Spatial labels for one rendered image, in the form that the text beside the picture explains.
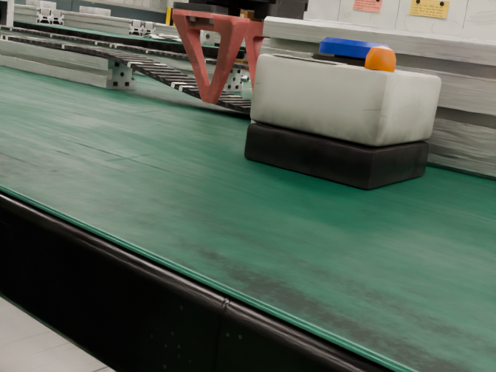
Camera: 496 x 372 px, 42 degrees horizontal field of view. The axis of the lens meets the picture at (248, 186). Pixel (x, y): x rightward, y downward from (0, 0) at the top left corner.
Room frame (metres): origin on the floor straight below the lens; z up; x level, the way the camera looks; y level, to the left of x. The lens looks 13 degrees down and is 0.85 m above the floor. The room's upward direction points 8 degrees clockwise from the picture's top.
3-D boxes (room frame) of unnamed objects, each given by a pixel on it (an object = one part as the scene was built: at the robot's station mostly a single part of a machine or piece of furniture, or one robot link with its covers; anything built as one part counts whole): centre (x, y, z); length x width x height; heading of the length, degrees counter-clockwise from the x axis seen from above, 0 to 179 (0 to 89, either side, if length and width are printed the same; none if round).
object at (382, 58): (0.33, -0.06, 0.85); 0.01 x 0.01 x 0.01
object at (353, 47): (0.37, -0.05, 0.84); 0.04 x 0.04 x 0.02
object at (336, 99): (0.38, -0.05, 0.81); 0.10 x 0.08 x 0.06; 146
